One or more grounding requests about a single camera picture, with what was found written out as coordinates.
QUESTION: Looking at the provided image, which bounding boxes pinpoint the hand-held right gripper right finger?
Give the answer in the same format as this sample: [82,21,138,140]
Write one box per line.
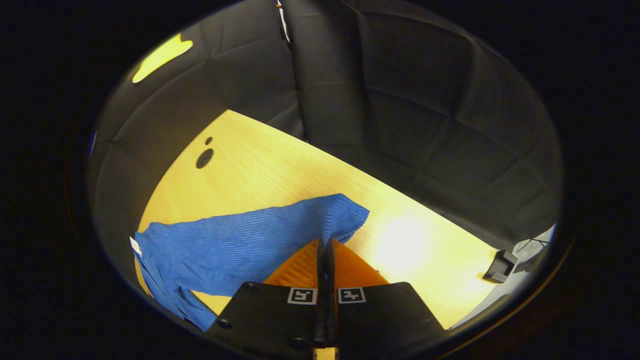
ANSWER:
[327,239,446,360]

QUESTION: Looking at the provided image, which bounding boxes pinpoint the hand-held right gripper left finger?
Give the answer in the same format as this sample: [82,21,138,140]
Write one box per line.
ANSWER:
[205,239,328,360]

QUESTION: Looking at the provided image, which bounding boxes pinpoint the blue knitted cardigan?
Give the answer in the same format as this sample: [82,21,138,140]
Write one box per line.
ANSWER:
[131,193,371,332]

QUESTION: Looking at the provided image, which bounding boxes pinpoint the black table clamp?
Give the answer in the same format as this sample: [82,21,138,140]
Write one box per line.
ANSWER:
[482,249,519,285]

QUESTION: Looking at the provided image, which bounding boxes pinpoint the black backdrop cloth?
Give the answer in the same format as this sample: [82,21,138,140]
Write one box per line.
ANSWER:
[85,0,563,301]

